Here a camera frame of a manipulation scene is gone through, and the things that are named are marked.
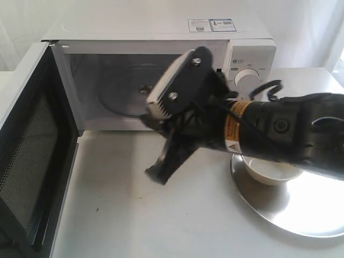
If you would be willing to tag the small cream bowl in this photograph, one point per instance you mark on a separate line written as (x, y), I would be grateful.
(270, 173)

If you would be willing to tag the round silver metal tray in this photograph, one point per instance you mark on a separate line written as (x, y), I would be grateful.
(309, 205)

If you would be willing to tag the white microwave oven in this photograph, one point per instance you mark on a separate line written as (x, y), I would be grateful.
(87, 52)

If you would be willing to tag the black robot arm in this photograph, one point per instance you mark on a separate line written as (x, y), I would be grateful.
(305, 132)

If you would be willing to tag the glass microwave turntable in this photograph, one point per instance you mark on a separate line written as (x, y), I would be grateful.
(125, 92)

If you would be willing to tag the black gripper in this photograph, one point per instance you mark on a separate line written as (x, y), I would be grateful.
(201, 125)

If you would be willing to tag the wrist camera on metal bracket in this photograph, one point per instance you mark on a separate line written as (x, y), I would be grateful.
(180, 84)

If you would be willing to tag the white round control knob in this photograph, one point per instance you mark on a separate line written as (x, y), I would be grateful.
(247, 76)

